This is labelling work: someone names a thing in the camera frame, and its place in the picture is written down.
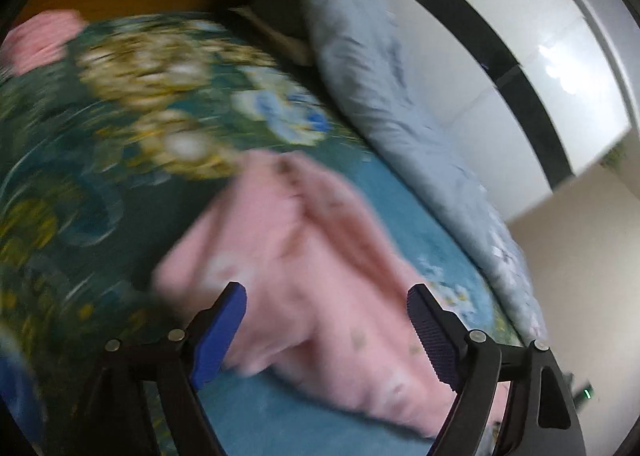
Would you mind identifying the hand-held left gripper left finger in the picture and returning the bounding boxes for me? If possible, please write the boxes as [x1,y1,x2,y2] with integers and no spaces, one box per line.
[74,281,248,456]

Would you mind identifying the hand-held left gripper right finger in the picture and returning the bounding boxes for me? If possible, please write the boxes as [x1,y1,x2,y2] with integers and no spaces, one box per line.
[406,284,587,456]

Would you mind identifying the pink garment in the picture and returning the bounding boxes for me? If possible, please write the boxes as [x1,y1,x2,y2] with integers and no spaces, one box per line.
[151,150,511,439]

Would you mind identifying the floral teal bed sheet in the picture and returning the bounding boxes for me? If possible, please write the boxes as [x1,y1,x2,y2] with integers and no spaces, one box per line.
[0,11,526,456]

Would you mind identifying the blue cloth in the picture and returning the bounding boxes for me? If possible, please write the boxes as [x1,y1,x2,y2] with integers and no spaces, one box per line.
[0,331,46,444]

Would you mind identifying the light blue floral quilt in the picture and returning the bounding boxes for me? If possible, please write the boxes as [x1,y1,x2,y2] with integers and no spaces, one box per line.
[276,0,549,344]

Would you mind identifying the white black-striped wardrobe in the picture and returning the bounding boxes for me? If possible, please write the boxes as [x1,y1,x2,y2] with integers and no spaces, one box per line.
[372,0,640,222]

